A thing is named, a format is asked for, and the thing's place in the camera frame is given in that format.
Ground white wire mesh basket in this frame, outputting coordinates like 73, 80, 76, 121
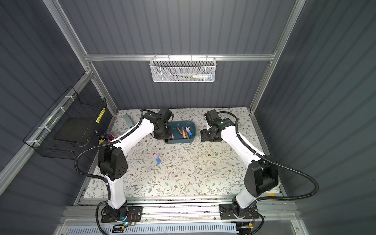
149, 57, 217, 83

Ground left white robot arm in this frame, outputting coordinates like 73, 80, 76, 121
98, 113, 171, 210

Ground teal storage box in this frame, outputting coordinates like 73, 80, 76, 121
165, 120, 196, 144

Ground left black cable conduit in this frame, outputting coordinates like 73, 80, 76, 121
73, 109, 153, 235

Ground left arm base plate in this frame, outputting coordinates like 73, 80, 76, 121
100, 205, 143, 223

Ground right black cable conduit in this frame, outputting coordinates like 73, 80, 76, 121
217, 111, 320, 202

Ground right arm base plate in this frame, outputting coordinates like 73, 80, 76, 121
218, 203, 259, 220

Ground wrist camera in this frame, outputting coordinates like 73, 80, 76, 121
158, 108, 174, 123
204, 110, 221, 127

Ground cup of coloured pens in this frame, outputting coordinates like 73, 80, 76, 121
99, 132, 115, 145

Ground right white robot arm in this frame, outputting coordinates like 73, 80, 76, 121
200, 118, 279, 213

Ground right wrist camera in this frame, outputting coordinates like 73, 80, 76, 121
204, 110, 221, 127

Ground grey blue small device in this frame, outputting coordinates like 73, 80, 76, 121
122, 115, 134, 128

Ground white perforated cable tray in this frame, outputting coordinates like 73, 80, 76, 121
66, 222, 239, 235

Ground pink blue gradient lipstick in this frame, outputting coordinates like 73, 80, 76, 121
153, 154, 162, 164

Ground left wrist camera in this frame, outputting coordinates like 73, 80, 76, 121
158, 108, 174, 123

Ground black wire basket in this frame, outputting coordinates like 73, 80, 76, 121
23, 90, 112, 160

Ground black cable conduit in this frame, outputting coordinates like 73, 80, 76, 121
73, 109, 153, 235
217, 111, 320, 202

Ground floral table mat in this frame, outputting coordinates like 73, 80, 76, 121
83, 107, 262, 200

